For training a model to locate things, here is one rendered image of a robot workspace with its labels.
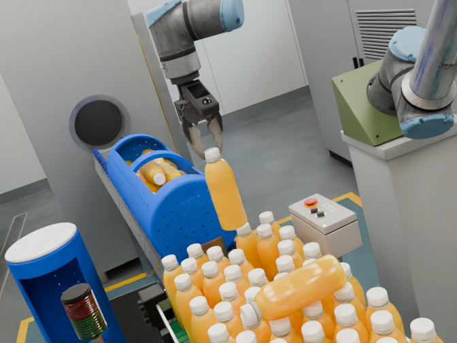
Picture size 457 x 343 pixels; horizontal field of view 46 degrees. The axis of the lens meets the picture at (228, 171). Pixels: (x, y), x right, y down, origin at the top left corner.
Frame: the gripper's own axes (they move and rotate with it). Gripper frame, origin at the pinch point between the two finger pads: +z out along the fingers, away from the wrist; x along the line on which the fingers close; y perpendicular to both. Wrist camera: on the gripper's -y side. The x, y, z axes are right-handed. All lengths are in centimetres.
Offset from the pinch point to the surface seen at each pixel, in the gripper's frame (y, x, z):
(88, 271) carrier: 74, 42, 49
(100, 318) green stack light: -21.6, 38.6, 17.3
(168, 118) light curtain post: 165, -26, 24
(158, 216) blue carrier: 23.9, 15.2, 19.4
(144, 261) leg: 219, 12, 123
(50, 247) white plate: 71, 50, 32
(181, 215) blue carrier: 23.9, 8.7, 22.2
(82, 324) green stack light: -23, 42, 16
